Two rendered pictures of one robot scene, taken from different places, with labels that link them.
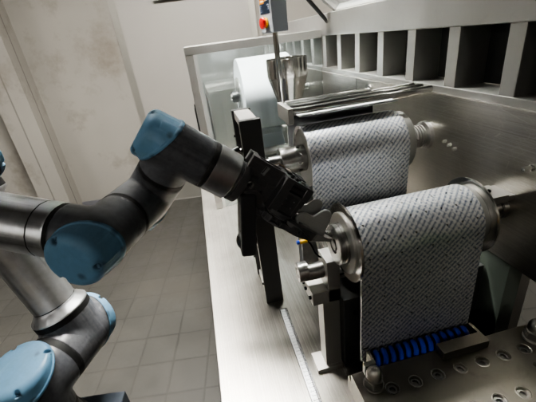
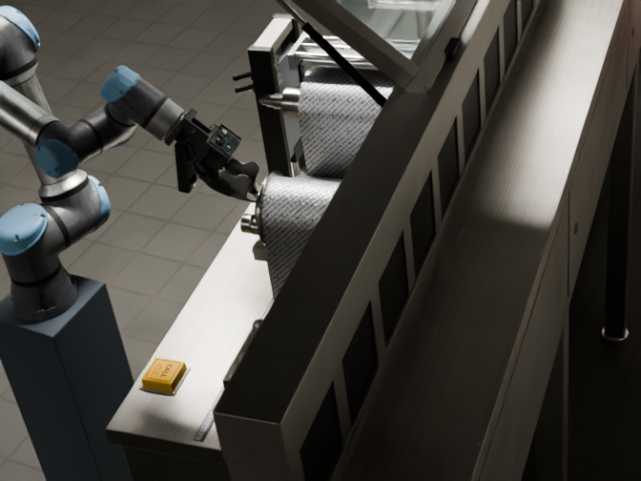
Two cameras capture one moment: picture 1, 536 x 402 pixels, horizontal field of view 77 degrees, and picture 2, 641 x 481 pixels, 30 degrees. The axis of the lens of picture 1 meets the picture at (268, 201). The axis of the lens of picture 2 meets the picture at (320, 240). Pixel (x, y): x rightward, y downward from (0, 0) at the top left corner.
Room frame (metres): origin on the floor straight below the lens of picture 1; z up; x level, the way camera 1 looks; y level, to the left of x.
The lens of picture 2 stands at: (-1.02, -1.24, 2.57)
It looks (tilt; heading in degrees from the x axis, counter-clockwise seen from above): 37 degrees down; 33
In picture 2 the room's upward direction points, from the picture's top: 8 degrees counter-clockwise
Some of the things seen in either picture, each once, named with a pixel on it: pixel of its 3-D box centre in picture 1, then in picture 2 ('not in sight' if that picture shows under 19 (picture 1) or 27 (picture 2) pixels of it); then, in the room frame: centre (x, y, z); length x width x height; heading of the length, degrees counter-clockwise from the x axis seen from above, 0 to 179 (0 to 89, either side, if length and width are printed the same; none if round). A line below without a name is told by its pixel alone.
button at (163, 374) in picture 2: not in sight; (164, 374); (0.33, 0.07, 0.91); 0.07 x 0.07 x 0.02; 9
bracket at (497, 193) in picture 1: (490, 194); not in sight; (0.57, -0.43, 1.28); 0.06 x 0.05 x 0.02; 99
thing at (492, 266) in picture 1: (323, 156); not in sight; (1.63, -0.31, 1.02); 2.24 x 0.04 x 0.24; 9
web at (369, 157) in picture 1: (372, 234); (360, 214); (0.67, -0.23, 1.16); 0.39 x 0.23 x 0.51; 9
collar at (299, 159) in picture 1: (292, 159); (300, 102); (0.76, -0.07, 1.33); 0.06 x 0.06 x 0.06; 9
